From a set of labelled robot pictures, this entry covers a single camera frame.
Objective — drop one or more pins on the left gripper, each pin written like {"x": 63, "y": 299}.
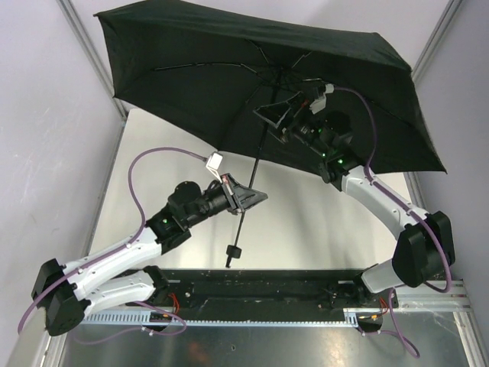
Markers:
{"x": 234, "y": 198}

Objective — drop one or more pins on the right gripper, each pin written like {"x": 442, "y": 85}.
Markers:
{"x": 292, "y": 118}

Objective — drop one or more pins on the right aluminium frame post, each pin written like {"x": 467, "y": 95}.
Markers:
{"x": 445, "y": 21}

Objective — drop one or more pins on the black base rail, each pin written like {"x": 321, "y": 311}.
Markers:
{"x": 331, "y": 288}

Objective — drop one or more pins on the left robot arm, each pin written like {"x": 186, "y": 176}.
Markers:
{"x": 69, "y": 293}

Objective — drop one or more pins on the aluminium frame post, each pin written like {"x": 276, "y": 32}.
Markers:
{"x": 445, "y": 21}
{"x": 85, "y": 41}

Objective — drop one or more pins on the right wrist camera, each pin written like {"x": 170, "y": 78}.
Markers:
{"x": 318, "y": 104}

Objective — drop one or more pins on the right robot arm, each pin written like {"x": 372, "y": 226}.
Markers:
{"x": 424, "y": 251}

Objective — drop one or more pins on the black folding umbrella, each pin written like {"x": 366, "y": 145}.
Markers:
{"x": 205, "y": 70}

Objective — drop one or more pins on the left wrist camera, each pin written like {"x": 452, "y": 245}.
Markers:
{"x": 213, "y": 164}

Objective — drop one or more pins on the left aluminium frame post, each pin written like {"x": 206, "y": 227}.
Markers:
{"x": 85, "y": 41}

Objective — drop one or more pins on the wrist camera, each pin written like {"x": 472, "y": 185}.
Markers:
{"x": 213, "y": 164}
{"x": 318, "y": 104}

